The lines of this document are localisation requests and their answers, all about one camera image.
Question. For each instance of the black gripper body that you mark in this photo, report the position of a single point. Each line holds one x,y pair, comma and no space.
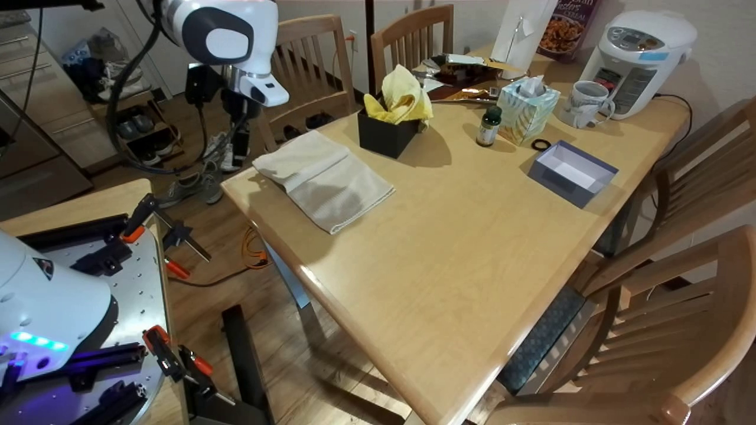
208,85

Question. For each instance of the white cloth towel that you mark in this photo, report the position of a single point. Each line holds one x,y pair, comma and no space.
331,184

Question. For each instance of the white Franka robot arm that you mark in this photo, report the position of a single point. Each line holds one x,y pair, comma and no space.
227,30

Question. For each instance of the grey shoe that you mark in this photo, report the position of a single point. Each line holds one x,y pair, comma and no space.
181,190
211,186

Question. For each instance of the white shoes pair on rack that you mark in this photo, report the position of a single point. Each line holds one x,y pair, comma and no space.
126,85

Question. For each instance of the wooden shoe rack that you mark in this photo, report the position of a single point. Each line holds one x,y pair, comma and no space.
142,137

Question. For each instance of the orange black bar clamp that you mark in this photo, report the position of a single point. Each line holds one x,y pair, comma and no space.
162,343
139,212
178,233

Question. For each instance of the wide slatted wooden chair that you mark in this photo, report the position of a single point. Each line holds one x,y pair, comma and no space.
314,24

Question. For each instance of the black square box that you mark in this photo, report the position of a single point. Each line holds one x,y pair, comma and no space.
386,134

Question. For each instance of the light wood dresser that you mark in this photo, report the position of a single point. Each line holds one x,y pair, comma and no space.
72,126

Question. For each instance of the black vertical pole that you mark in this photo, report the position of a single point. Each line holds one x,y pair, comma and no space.
368,47

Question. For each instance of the metal table leg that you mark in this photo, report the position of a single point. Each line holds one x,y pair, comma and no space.
295,290

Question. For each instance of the yellow cloth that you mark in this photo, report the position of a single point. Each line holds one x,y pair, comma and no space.
401,94

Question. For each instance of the wooden robot mounting table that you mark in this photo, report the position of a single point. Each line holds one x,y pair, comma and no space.
78,200

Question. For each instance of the black overhead bar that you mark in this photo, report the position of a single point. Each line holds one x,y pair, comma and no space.
47,3

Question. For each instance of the narrow slatted wooden chair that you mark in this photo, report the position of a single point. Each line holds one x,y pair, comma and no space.
410,22

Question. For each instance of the black metal stand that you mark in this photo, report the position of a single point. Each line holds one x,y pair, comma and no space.
238,355

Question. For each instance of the dark brown wallet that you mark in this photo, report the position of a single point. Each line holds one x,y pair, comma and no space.
468,72

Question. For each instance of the small green-capped bottle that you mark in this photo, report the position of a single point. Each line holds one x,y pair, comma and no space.
486,131

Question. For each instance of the teal patterned tissue box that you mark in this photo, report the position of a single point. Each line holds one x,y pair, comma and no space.
523,113

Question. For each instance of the white paper bag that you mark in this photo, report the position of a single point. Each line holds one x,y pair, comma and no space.
520,30

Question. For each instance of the blue and white flat box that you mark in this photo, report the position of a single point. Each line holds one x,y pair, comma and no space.
570,172

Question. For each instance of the purple snack bag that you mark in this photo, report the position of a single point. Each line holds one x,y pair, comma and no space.
568,30

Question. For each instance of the white mug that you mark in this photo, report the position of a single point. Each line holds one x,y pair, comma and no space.
586,102

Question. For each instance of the dark blue seat cushion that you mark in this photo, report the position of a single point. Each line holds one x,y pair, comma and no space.
544,338

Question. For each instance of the white electric water boiler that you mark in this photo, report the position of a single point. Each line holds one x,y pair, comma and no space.
639,55

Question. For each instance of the wooden chair with bare seat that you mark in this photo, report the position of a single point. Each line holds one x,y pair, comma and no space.
709,165

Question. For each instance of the wooden chair with blue cushion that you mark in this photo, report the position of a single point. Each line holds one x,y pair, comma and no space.
709,344

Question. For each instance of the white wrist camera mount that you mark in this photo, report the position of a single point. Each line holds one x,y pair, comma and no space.
262,87

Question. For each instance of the black bracket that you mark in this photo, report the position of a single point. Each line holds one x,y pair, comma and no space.
101,363
101,257

